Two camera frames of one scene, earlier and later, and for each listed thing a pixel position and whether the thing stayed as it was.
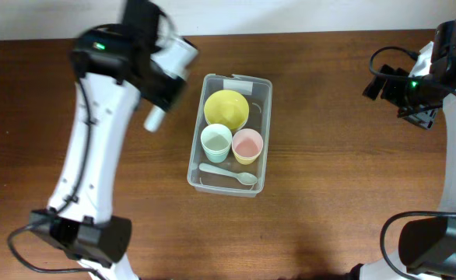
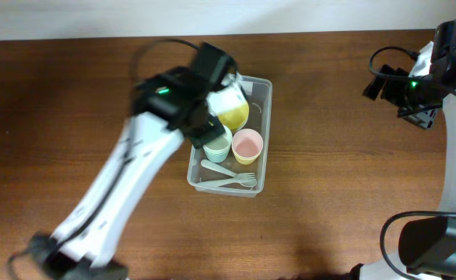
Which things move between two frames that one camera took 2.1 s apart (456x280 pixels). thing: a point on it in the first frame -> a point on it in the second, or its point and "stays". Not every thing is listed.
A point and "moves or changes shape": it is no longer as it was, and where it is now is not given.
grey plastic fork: x=153 y=118 moves or changes shape
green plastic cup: x=217 y=157 stays
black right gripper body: x=412 y=98 stays
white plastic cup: x=216 y=139 stays
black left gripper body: x=168 y=92 -> x=201 y=136
